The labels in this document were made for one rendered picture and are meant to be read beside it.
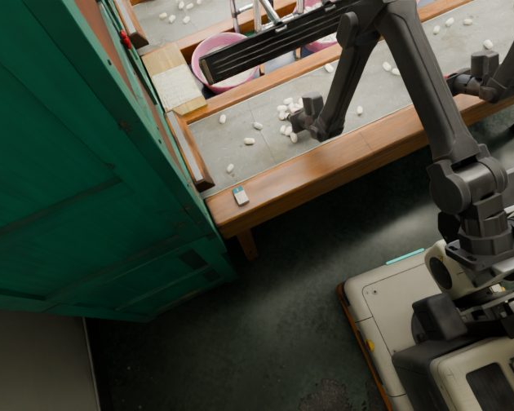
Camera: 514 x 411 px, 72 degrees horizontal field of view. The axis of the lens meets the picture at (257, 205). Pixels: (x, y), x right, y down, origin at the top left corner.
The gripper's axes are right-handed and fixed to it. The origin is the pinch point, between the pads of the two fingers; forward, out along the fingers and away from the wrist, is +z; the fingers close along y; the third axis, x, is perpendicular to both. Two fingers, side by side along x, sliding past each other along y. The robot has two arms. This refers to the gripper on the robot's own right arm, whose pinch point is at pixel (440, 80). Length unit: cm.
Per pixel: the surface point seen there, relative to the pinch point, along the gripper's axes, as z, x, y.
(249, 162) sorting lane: 9, 2, 71
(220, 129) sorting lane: 22, -10, 74
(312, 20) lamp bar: -4, -34, 41
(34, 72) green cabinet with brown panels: -61, -47, 97
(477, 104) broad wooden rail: -5.3, 11.9, -9.6
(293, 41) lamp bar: -3, -31, 48
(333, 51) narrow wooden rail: 27.7, -17.4, 22.5
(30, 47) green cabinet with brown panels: -63, -49, 95
